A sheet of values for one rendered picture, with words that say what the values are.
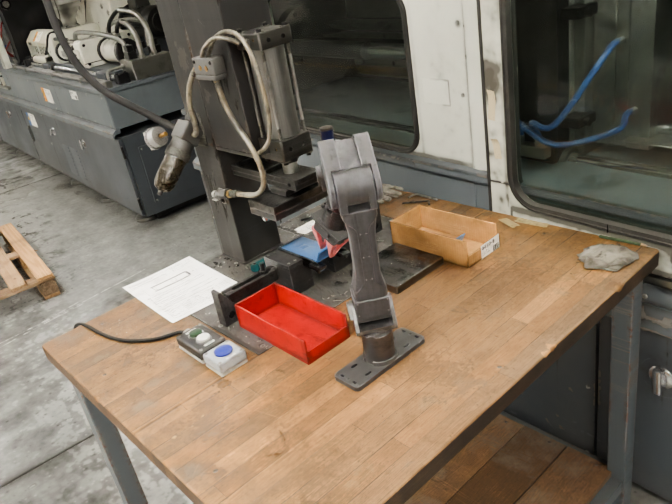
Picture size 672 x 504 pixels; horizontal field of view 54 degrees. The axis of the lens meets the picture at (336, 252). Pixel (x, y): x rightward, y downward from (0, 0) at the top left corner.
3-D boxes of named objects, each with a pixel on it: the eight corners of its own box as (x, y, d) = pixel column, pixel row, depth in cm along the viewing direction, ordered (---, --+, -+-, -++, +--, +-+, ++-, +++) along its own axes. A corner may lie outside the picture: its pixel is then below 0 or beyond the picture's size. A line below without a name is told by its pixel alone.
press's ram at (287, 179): (281, 234, 150) (253, 107, 137) (220, 212, 169) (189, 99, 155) (338, 204, 160) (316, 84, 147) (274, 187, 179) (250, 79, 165)
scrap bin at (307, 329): (308, 365, 133) (303, 341, 131) (239, 326, 151) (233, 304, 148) (350, 336, 140) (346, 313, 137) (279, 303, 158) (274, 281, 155)
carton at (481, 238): (468, 271, 158) (466, 242, 154) (393, 247, 176) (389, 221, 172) (499, 249, 165) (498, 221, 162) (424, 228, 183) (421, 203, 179)
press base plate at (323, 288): (261, 366, 141) (258, 354, 140) (152, 299, 176) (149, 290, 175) (451, 243, 177) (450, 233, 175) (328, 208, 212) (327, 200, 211)
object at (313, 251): (321, 264, 154) (319, 253, 152) (281, 248, 164) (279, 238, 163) (342, 251, 157) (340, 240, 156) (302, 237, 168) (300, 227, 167)
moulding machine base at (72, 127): (-26, 132, 862) (-58, 57, 819) (49, 110, 914) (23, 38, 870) (143, 230, 457) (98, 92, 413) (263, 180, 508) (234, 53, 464)
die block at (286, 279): (294, 296, 159) (289, 270, 156) (270, 285, 166) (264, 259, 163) (353, 262, 170) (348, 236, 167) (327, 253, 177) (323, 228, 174)
